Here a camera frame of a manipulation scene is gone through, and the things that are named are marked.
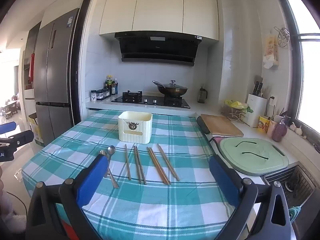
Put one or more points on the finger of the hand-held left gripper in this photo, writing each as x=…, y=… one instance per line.
x=7, y=128
x=23, y=138

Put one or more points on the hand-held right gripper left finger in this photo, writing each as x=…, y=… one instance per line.
x=92, y=180

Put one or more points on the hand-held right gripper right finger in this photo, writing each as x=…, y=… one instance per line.
x=223, y=180

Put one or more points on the wooden chopstick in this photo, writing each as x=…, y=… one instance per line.
x=140, y=164
x=136, y=163
x=170, y=162
x=166, y=162
x=127, y=162
x=156, y=165
x=160, y=165

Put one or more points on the cream ribbed utensil holder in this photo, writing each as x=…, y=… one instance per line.
x=145, y=131

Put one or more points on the cardboard box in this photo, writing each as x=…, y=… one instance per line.
x=35, y=130

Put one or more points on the green plastic cutting board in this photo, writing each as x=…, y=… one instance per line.
x=250, y=161

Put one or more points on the pink board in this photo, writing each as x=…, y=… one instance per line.
x=217, y=140

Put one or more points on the wooden cutting board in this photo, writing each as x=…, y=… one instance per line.
x=220, y=125

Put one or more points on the red object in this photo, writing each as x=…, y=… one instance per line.
x=71, y=231

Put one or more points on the black roll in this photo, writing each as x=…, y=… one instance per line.
x=203, y=125

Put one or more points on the red hanging cloth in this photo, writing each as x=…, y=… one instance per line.
x=31, y=67

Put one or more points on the teal checked tablecloth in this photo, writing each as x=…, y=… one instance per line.
x=162, y=205

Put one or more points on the yellow packet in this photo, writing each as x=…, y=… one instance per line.
x=263, y=124

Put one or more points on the pink cup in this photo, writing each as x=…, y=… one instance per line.
x=271, y=127

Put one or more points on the purple soap dispenser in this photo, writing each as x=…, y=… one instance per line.
x=278, y=131

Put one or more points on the stainless steel sink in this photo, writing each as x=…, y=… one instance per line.
x=297, y=182

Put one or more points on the yellow plastic bag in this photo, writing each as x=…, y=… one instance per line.
x=235, y=104

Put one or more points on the white knife block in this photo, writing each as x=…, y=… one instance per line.
x=256, y=110

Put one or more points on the grey steel refrigerator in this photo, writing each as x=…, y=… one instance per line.
x=57, y=67

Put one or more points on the teal dish cloth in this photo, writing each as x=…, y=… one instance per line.
x=295, y=212

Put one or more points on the white-label spice jar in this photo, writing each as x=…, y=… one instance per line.
x=93, y=95

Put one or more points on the dark water jug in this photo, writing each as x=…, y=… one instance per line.
x=202, y=95

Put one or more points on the garlic bulbs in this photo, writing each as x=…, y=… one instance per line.
x=297, y=128

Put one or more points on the dark sauce bottle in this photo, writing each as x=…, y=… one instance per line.
x=113, y=88

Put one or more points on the black gas stove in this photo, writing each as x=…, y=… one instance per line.
x=150, y=101

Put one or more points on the yellow-cap sauce bottle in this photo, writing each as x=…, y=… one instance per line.
x=108, y=81

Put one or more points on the black wok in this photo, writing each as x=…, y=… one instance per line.
x=172, y=93

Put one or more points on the glass wok lid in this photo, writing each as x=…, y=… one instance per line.
x=173, y=85

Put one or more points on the hanging cloth bag holder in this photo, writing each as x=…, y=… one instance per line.
x=270, y=51

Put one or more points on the black range hood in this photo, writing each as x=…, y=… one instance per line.
x=157, y=50

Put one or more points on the wall outlet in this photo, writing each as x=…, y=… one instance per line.
x=272, y=100

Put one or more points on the black door frame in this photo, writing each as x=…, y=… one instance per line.
x=82, y=55

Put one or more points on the dark window frame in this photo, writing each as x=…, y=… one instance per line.
x=292, y=62

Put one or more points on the white wall cabinet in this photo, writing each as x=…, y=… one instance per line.
x=160, y=5

